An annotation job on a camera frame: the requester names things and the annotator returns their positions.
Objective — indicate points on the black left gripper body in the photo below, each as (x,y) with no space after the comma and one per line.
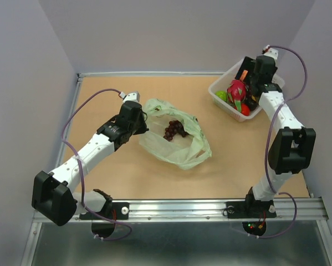
(139,127)

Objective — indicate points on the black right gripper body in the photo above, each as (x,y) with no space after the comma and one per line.
(253,78)

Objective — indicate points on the red dragon fruit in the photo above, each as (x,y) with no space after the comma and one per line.
(236,92)

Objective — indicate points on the pale green plastic bag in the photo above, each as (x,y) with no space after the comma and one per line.
(185,152)

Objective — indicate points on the dark red grape bunch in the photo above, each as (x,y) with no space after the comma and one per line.
(250,99)

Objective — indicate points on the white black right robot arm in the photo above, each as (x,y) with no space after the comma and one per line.
(289,152)

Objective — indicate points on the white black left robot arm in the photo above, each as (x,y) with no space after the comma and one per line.
(54,193)

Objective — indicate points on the white plastic basket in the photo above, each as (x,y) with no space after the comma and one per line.
(223,83)

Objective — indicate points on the green apple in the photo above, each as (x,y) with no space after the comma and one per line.
(222,95)

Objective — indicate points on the red tomato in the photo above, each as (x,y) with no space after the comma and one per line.
(244,110)

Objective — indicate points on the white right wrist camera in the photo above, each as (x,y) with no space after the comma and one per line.
(270,52)

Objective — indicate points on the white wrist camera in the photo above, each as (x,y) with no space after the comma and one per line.
(270,52)
(132,96)

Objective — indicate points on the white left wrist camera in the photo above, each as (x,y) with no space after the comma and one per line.
(132,96)

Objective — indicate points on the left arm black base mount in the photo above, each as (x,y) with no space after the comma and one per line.
(112,210)

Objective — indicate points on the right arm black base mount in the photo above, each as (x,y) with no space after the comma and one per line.
(243,210)

